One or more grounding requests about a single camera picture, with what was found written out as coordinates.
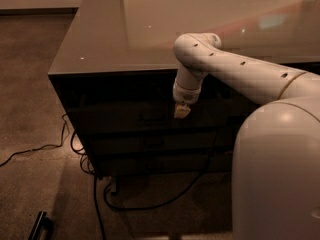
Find black object on floor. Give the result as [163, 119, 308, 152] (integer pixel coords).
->
[28, 211, 54, 240]

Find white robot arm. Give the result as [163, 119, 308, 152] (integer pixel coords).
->
[173, 33, 320, 240]

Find thin black floor cable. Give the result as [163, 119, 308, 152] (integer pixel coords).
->
[0, 113, 96, 176]

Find thick black floor cable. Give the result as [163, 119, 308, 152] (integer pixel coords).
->
[92, 150, 218, 240]

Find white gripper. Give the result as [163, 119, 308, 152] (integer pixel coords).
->
[173, 82, 201, 119]

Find grey drawer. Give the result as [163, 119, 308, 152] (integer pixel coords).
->
[69, 99, 247, 135]
[88, 131, 233, 155]
[99, 152, 232, 176]

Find grey drawer cabinet counter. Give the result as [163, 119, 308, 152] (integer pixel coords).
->
[49, 0, 319, 174]

